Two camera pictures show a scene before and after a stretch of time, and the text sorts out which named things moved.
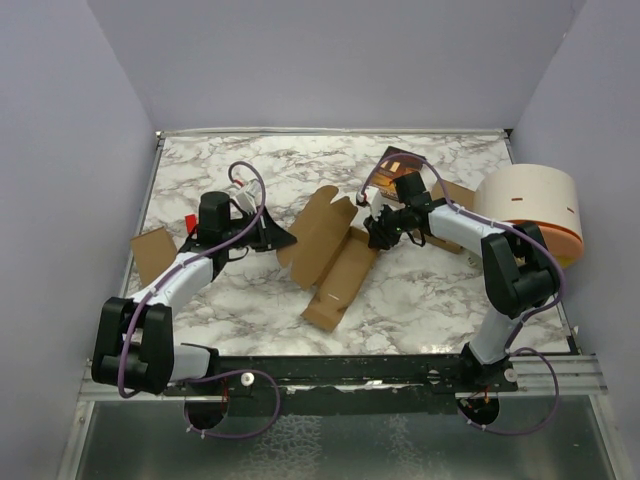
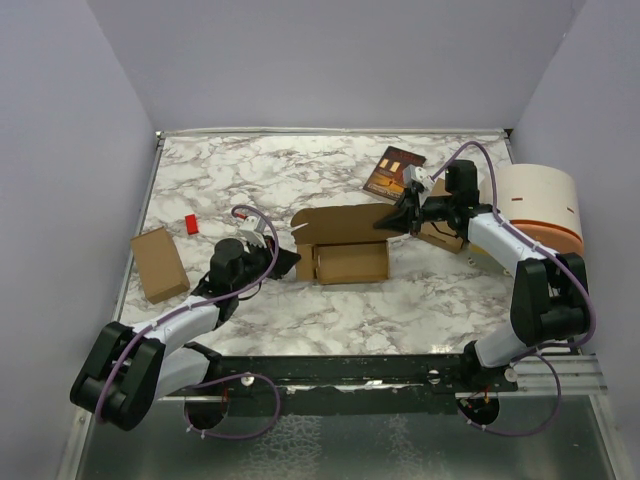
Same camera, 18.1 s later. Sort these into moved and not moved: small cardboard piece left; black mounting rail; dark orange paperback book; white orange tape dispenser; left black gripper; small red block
Moved: left black gripper
Not moved: dark orange paperback book; small red block; white orange tape dispenser; small cardboard piece left; black mounting rail
